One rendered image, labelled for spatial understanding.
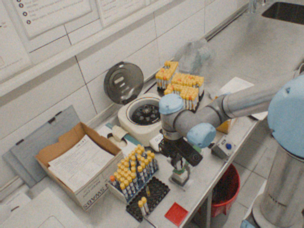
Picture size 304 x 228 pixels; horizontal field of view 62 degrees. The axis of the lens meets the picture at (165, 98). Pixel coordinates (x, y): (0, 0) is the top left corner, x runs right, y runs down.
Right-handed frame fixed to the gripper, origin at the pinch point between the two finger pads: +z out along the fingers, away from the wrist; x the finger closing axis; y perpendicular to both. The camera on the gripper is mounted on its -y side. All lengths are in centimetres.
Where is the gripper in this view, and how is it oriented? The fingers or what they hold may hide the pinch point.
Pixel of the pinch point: (181, 169)
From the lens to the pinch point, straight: 103.5
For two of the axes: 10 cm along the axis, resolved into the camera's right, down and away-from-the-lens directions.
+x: -6.2, 5.5, -5.5
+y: -7.8, -3.6, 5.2
